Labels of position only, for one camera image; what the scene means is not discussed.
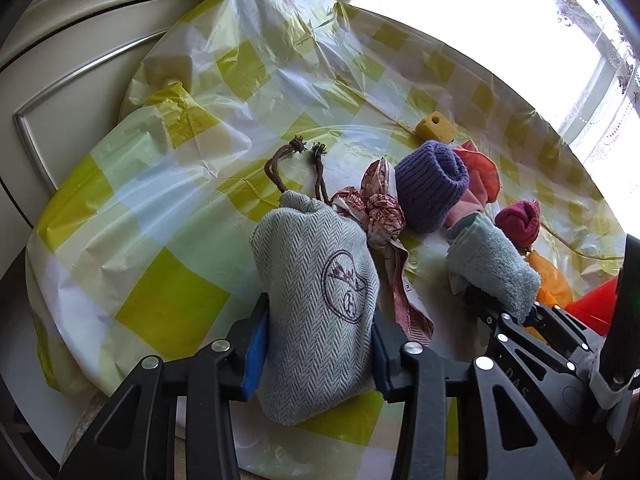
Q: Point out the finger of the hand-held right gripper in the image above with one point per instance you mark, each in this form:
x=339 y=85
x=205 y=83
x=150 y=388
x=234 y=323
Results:
x=500 y=325
x=560 y=320

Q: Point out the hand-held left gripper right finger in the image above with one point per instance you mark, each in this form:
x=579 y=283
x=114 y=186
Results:
x=381 y=370

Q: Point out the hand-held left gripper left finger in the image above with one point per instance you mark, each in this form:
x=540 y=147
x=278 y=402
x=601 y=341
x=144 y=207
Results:
x=255 y=360

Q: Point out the light blue towel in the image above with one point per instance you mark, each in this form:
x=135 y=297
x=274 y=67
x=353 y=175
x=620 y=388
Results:
x=500 y=265

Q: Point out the salmon pink towel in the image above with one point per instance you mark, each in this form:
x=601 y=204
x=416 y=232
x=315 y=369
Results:
x=480 y=170

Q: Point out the red white patterned cloth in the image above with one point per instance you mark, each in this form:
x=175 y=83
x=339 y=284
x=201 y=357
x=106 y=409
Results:
x=385 y=210

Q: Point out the red thermos jug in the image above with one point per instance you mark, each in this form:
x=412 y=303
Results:
x=595 y=305

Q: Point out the orange yellow cloth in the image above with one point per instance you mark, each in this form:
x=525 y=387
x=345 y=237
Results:
x=552 y=280

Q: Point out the magenta sock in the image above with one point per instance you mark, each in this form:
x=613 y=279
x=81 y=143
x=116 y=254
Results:
x=520 y=222

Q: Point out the purple knitted hat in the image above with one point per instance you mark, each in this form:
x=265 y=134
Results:
x=430 y=180

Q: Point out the yellow checkered plastic tablecloth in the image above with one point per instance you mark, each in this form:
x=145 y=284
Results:
x=175 y=185

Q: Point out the yellow sponge block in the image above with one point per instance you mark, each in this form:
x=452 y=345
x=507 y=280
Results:
x=437 y=130

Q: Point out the floral lace curtain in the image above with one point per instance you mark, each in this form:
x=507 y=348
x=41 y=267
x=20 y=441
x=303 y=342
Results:
x=590 y=5

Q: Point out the window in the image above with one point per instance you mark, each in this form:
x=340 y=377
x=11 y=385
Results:
x=450 y=10

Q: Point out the cream wooden cabinet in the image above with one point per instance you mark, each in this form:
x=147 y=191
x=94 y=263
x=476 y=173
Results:
x=75 y=60

